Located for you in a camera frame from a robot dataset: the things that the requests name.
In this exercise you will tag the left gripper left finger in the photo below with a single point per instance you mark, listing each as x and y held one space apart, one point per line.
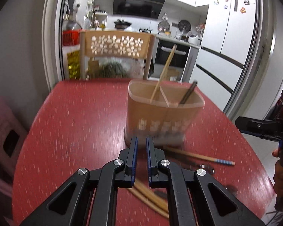
89 197

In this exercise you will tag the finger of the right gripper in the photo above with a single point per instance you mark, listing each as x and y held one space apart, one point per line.
265 129

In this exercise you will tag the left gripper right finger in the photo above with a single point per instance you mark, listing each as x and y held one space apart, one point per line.
194 197

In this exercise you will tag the metal spoon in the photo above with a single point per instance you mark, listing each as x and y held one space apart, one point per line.
189 164

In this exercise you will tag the chopstick with blue striped tip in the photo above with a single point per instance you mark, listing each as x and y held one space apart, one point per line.
201 157

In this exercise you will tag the brown wooden chopstick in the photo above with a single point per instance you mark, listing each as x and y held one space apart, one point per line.
150 195

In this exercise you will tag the right hand orange glove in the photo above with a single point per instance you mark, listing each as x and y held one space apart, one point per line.
278 179

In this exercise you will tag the bamboo chopstick on table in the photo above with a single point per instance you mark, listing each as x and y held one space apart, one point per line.
150 204

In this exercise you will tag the pink plastic stool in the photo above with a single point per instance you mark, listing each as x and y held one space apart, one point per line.
12 136

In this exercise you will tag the beige plastic utensil holder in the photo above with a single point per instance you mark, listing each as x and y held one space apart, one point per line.
164 118

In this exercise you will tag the dark chopstick in holder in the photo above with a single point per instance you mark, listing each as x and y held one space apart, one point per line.
188 93

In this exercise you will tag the white refrigerator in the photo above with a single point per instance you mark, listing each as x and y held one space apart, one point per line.
224 48

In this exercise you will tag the bamboo chopstick in holder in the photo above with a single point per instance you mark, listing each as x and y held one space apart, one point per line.
167 64

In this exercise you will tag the cardboard box on floor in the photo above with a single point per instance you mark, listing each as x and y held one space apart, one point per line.
172 74

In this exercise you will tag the white rice cooker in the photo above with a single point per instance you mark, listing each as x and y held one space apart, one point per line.
194 39

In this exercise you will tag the green vegetables in bag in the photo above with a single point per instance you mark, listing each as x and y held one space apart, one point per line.
112 70

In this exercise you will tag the yellow oil bottle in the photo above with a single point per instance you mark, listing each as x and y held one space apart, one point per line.
73 65

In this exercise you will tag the beige flower cutout chair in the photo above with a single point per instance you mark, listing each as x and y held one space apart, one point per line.
116 43

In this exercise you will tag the red plastic basket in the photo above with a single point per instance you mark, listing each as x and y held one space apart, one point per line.
70 38

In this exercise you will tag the steel bowl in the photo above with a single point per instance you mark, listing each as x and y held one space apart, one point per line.
70 25

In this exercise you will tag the black wok on stove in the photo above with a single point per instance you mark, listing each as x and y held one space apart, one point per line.
121 24

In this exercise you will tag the black range hood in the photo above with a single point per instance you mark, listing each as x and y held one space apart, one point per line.
140 8

